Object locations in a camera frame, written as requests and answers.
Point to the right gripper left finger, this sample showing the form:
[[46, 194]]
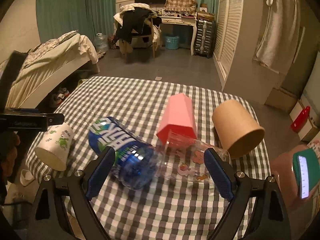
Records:
[[49, 218]]

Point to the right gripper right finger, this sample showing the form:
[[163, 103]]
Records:
[[269, 218]]

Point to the white paper cup green print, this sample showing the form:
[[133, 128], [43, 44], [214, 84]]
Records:
[[54, 147]]

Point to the brown kraft paper cup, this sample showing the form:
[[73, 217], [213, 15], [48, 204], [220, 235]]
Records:
[[238, 132]]

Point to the clear glass cup with stickers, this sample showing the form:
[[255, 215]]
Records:
[[182, 160]]

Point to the pink faceted cup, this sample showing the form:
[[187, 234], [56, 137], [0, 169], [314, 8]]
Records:
[[178, 117]]

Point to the person's hand holding phone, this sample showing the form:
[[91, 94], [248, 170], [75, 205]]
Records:
[[282, 170]]

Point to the white red sneaker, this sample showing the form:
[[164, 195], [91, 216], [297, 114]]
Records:
[[59, 97]]

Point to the bed with beige bedding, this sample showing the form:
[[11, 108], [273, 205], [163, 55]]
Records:
[[47, 65]]

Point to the smartphone in green case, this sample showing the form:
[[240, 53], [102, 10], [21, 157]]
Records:
[[306, 169]]

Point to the red bottle on floor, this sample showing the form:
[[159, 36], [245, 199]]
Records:
[[301, 119]]

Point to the blue plastic water bottle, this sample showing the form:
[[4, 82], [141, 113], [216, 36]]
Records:
[[136, 162]]

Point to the large clear water jug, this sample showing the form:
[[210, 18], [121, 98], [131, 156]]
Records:
[[101, 43]]

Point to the white small refrigerator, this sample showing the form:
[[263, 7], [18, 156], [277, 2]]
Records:
[[310, 95]]

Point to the green window curtain left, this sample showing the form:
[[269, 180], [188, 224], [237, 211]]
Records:
[[88, 17]]

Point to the wooden chair piled with clothes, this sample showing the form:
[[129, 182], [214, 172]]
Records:
[[137, 20]]

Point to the hanging beige towel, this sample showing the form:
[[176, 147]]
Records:
[[277, 47]]

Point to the blue laundry basket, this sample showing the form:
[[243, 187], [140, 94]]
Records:
[[171, 42]]

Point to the dark hard-shell suitcase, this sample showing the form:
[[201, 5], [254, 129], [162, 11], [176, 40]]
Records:
[[204, 40]]

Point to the plaid cloth cover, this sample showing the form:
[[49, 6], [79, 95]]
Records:
[[188, 6]]

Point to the white louvered wardrobe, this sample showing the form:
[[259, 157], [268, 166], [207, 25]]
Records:
[[239, 25]]

